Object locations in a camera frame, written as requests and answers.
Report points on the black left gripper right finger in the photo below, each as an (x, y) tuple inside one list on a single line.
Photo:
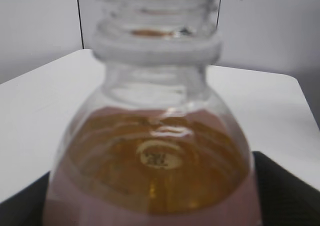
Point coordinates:
[(285, 199)]

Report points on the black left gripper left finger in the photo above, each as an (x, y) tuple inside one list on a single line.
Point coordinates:
[(26, 207)]

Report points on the peach oolong tea bottle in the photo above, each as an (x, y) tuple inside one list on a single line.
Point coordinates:
[(154, 145)]

